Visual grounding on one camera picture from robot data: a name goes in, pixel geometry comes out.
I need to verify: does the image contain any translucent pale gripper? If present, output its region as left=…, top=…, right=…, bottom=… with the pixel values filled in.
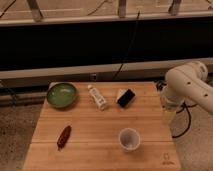
left=162, top=103, right=177, bottom=125

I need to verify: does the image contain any dark red dried pepper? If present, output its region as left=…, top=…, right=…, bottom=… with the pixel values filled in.
left=57, top=125, right=72, bottom=150

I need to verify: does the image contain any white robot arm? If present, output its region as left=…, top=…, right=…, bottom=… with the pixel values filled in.
left=160, top=61, right=213, bottom=125

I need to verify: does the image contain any green ceramic bowl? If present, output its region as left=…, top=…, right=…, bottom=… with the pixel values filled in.
left=46, top=82, right=78, bottom=108

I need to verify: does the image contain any black and white sponge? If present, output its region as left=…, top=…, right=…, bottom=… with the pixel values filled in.
left=116, top=89, right=135, bottom=107

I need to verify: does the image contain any wooden cutting board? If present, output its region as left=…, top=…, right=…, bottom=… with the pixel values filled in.
left=23, top=82, right=181, bottom=171

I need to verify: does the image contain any white tube with label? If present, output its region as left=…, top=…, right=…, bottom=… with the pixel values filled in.
left=88, top=85, right=107, bottom=110

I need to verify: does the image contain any black cable on floor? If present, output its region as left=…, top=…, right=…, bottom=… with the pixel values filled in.
left=155, top=79, right=198, bottom=139

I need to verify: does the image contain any black hanging cable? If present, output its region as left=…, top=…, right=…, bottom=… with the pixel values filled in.
left=111, top=11, right=141, bottom=81

